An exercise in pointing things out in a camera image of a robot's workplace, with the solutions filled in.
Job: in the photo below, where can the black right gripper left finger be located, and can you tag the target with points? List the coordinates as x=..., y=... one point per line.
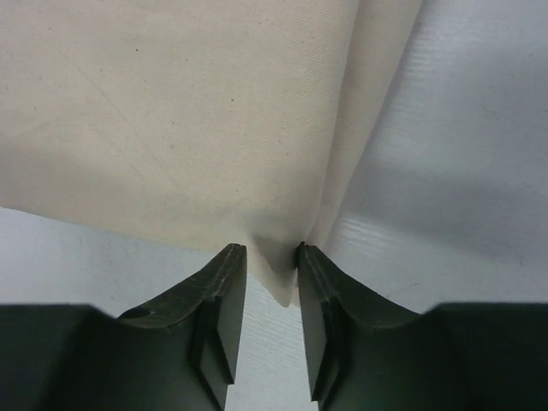
x=177, y=351

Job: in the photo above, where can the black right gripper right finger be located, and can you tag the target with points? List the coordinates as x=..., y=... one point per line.
x=365, y=352

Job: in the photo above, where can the beige cloth wrap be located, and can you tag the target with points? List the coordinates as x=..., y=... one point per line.
x=195, y=123

